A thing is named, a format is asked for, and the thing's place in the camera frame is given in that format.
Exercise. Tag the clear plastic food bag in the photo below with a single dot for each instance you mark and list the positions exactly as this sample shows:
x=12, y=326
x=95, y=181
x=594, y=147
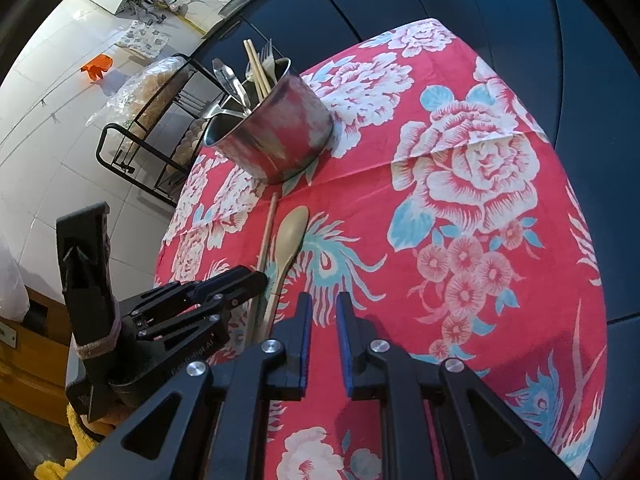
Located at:
x=150, y=90

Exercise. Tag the metal spoon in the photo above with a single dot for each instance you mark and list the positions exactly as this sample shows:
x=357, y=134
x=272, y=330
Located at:
x=215, y=110

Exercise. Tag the wooden chopstick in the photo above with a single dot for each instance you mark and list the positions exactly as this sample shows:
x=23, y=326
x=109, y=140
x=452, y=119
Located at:
x=253, y=71
x=260, y=64
x=267, y=240

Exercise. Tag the white plastic bag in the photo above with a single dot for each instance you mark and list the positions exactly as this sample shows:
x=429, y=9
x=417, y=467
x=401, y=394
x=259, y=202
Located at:
x=10, y=285

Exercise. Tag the patterned hanging towel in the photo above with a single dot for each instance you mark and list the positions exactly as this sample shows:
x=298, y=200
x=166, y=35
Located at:
x=145, y=37

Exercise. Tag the beige spoon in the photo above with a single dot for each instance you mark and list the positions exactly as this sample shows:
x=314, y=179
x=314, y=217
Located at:
x=292, y=227

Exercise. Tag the metal bowl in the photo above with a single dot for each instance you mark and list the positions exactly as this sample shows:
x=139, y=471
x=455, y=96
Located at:
x=234, y=2

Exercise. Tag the black metal rack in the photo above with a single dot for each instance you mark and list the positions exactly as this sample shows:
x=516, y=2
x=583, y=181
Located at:
x=101, y=147

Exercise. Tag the orange rubber glove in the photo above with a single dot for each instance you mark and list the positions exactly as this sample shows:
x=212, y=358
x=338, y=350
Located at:
x=97, y=66

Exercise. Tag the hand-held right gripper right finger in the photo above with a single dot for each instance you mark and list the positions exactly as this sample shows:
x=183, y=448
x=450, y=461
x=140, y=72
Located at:
x=345, y=345

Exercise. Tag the stainless steel pot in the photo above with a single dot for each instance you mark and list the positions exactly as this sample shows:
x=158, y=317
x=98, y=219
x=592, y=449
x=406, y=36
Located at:
x=280, y=130

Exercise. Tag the yellow fuzzy mat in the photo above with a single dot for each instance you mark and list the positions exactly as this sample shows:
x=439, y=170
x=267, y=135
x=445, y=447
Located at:
x=75, y=442

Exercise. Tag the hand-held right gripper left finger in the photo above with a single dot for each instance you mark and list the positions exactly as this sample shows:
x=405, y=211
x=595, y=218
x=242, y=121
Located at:
x=306, y=340

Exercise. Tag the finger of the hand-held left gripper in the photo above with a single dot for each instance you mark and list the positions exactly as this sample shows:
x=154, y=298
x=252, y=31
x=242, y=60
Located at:
x=200, y=322
x=240, y=282

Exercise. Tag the red floral tablecloth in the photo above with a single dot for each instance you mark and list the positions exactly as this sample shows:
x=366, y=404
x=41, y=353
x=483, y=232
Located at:
x=475, y=160

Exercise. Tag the cardboard box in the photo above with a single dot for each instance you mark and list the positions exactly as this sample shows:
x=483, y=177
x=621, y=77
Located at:
x=30, y=360

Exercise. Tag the tray of eggs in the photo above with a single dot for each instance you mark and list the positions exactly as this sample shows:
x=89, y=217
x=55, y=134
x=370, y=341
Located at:
x=192, y=142

